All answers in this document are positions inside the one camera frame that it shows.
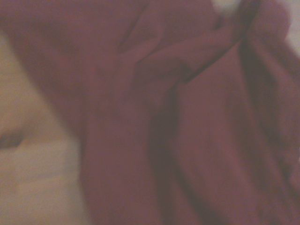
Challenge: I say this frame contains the rust red shorts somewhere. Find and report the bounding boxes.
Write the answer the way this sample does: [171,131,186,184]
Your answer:
[0,0,300,225]

